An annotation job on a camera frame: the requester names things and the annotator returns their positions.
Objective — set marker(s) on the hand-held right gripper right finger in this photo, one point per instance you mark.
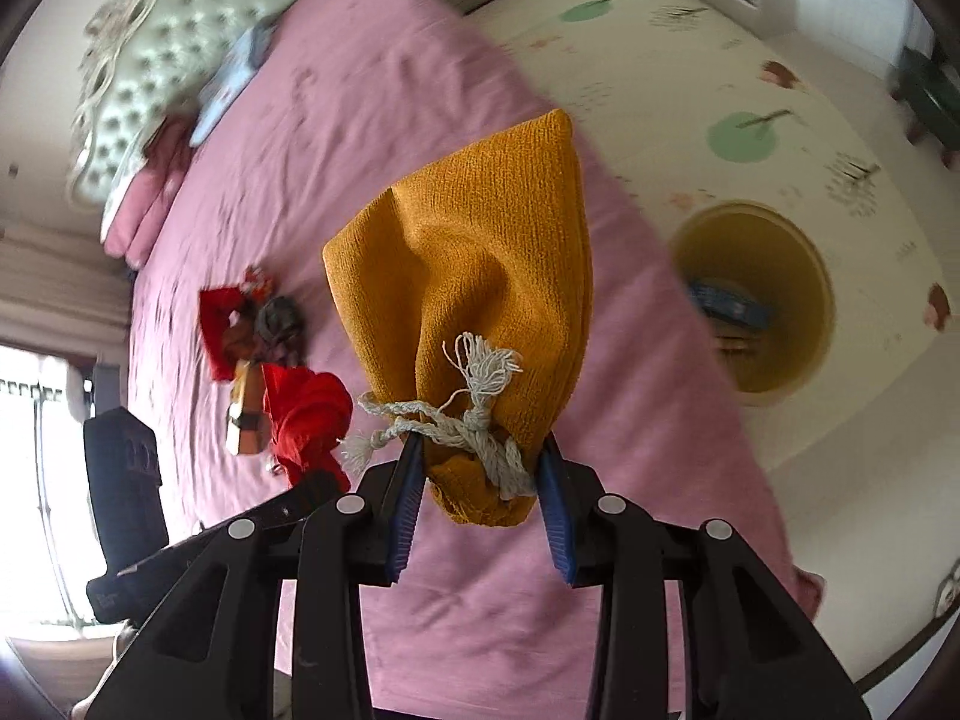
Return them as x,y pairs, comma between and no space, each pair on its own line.
559,525

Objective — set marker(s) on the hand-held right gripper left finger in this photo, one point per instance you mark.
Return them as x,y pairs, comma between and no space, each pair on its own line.
405,517

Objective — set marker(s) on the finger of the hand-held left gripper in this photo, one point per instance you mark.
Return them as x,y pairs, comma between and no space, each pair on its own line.
285,499

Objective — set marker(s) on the rust orange knitted sock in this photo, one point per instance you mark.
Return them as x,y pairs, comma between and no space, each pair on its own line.
307,412

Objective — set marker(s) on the red candy packet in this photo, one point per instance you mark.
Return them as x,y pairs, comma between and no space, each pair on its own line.
217,319

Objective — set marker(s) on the mustard yellow knitted pouch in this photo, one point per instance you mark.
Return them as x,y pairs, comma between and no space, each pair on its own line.
480,255

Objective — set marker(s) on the yellow round bin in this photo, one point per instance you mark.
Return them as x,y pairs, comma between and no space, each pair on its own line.
750,255

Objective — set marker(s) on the barred window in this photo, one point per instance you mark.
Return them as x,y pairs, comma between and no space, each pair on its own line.
30,480

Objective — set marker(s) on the dark grey crumpled item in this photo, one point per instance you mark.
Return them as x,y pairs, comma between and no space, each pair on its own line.
279,322

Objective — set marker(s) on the blue packet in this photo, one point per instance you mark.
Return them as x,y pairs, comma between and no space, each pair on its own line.
731,304

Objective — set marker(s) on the pink pillow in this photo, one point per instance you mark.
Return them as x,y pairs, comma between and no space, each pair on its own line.
146,195

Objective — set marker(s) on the pink bed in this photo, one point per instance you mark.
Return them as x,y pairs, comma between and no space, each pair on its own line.
375,127

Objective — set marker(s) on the pale blue flat item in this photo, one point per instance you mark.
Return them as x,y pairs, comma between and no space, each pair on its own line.
229,82

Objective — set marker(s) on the pale green tufted headboard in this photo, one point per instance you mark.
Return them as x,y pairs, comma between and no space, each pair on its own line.
150,67

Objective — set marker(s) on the cream printed floor mat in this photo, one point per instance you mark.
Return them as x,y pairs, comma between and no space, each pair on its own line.
637,52

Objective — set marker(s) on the dark stool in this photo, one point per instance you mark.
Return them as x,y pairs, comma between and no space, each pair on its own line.
926,90

